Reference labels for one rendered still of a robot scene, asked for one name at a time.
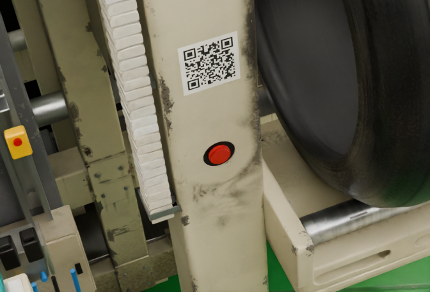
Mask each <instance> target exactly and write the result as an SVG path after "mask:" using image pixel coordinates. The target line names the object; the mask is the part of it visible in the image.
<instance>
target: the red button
mask: <svg viewBox="0 0 430 292"><path fill-rule="evenodd" d="M229 157H230V149H229V148H228V147H227V146H226V145H218V146H216V147H215V148H213V149H212V150H211V151H210V152H209V159H210V161H211V163H214V164H221V163H224V162H225V161H226V160H227V159H228V158H229Z"/></svg>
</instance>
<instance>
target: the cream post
mask: <svg viewBox="0 0 430 292"><path fill-rule="evenodd" d="M136 3H137V11H138V14H139V23H140V25H141V34H142V37H143V45H144V48H145V56H146V58H147V66H148V70H149V73H150V72H151V73H152V75H153V77H154V79H155V83H156V87H157V88H155V89H152V95H153V98H154V106H155V114H156V117H157V124H158V127H159V134H160V137H161V139H160V141H161V145H162V147H161V148H162V150H163V157H164V160H165V167H166V175H167V178H168V184H169V188H171V189H172V190H173V192H174V194H175V198H176V203H177V205H179V207H180V211H178V212H176V213H174V217H173V218H169V219H168V224H169V228H170V234H171V241H172V245H173V251H174V255H175V262H176V265H177V272H178V276H179V282H180V288H181V292H269V284H268V271H267V246H266V232H265V225H264V199H263V192H264V182H263V168H262V143H261V130H260V104H259V91H258V86H257V76H258V66H257V41H256V27H255V3H254V0H136ZM234 31H237V39H238V48H239V66H240V75H241V78H240V79H236V80H234V81H230V82H227V83H224V84H222V85H218V86H214V87H212V88H208V89H205V90H202V91H199V92H195V93H192V94H189V95H186V96H184V91H183V86H182V78H181V73H180V63H179V55H178V50H177V49H178V48H181V47H185V46H188V45H191V44H195V43H198V42H202V41H204V40H208V39H211V38H215V37H218V36H221V35H225V34H228V33H231V32H234ZM218 145H226V146H227V147H228V148H229V149H230V157H229V158H228V159H227V160H226V161H225V162H224V163H221V164H214V163H211V161H210V159H209V152H210V151H211V150H212V149H213V148H215V147H216V146H218Z"/></svg>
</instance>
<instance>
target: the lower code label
mask: <svg viewBox="0 0 430 292"><path fill-rule="evenodd" d="M177 50H178V55H179V63H180V73H181V78H182V86H183V91H184V96H186V95H189V94H192V93H195V92H199V91H202V90H205V89H208V88H212V87H214V86H218V85H222V84H224V83H227V82H230V81H234V80H236V79H240V78H241V75H240V66H239V48H238V39H237V31H234V32H231V33H228V34H225V35H221V36H217V37H215V38H211V39H208V40H204V41H202V42H198V43H195V44H191V45H188V46H185V47H181V48H178V49H177Z"/></svg>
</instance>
